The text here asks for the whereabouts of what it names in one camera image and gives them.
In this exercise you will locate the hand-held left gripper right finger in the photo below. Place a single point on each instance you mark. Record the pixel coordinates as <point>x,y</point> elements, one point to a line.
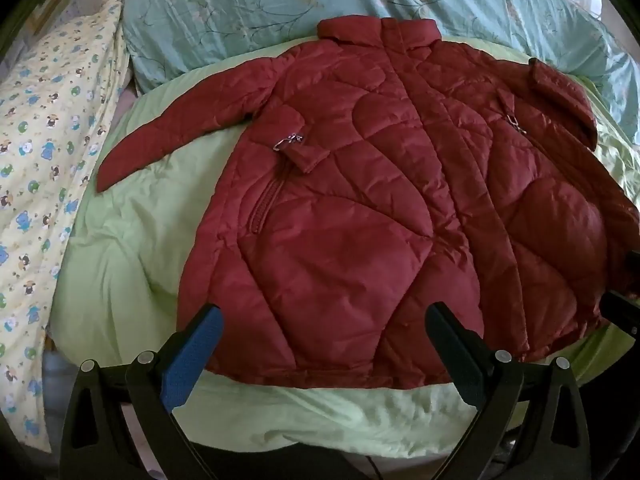
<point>462,360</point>

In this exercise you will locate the teal floral quilt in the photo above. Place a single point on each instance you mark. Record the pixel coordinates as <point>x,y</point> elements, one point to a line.
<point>240,5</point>

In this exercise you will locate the yellow cartoon print sheet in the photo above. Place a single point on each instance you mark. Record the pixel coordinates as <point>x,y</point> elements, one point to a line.
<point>45,150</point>

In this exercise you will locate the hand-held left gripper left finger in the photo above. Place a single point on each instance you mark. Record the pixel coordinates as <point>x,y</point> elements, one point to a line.
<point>192,355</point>

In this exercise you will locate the red quilted jacket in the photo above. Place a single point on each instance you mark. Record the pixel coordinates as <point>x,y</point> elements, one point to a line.
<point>380,200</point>

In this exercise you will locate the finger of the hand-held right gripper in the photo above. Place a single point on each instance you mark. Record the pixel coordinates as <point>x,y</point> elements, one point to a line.
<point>622,306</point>

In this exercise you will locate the light green blanket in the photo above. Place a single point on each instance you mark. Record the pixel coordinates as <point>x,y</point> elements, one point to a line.
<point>135,240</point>

